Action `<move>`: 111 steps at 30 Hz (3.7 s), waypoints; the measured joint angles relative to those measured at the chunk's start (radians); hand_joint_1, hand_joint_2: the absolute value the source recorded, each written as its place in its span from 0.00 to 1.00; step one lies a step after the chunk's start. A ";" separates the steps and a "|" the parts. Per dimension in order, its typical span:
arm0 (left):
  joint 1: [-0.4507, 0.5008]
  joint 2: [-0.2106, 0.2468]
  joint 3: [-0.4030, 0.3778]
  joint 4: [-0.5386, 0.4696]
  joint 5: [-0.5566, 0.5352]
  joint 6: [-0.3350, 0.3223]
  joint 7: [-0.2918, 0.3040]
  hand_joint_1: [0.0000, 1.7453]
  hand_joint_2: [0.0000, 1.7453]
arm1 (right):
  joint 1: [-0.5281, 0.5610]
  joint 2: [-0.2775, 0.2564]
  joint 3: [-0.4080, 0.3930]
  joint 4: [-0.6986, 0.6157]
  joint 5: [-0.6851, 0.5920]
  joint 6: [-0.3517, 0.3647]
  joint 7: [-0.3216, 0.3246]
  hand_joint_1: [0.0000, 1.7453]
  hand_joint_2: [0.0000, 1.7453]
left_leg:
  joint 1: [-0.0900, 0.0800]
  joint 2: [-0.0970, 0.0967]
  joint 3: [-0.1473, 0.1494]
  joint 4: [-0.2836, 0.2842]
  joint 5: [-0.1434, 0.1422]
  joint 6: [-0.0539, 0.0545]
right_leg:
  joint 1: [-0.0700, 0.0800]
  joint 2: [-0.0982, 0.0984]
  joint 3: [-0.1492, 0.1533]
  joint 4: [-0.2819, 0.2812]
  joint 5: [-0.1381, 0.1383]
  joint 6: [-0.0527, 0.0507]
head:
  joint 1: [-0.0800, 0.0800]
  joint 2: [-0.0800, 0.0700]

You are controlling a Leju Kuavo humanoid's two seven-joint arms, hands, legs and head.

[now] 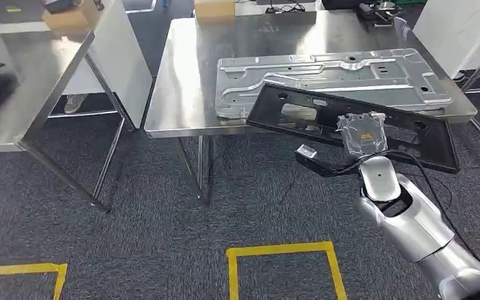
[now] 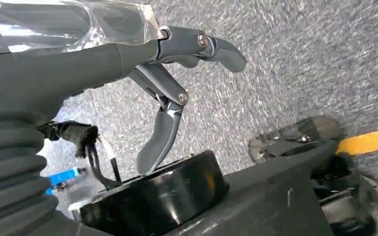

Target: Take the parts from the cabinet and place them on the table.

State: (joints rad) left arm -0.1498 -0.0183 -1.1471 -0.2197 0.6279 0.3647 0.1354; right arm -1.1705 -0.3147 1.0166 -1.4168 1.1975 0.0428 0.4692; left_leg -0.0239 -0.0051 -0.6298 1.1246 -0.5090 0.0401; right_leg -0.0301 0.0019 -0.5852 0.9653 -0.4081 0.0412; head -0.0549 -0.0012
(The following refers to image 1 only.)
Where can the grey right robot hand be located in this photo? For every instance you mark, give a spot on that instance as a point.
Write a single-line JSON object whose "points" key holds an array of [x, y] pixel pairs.
{"points": [[364, 134]]}

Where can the black plastic panel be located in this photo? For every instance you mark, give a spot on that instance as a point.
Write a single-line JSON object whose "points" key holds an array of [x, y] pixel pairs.
{"points": [[430, 140]]}

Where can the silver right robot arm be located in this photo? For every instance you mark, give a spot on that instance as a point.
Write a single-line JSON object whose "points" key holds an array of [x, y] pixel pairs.
{"points": [[418, 227]]}

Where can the stamped metal panel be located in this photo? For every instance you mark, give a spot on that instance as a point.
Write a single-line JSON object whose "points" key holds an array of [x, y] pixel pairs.
{"points": [[347, 78]]}

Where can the black bench tool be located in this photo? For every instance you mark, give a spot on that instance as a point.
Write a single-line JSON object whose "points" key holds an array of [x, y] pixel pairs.
{"points": [[378, 14]]}

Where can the pale steel table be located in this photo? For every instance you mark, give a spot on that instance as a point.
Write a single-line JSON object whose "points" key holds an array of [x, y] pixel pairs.
{"points": [[451, 33], [120, 62]]}

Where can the steel work table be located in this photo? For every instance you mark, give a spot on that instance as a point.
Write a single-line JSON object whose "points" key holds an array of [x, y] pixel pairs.
{"points": [[29, 95], [190, 82]]}

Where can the small cardboard box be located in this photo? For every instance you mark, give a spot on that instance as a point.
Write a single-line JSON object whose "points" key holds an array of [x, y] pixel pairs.
{"points": [[214, 10]]}

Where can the person's shoe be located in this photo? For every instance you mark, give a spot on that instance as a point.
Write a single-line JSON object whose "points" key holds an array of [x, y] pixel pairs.
{"points": [[74, 103]]}

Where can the large cardboard box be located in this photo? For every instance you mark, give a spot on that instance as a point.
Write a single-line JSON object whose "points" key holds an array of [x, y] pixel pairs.
{"points": [[68, 22]]}

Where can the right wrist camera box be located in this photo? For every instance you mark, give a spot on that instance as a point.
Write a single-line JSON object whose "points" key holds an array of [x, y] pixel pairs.
{"points": [[306, 151]]}

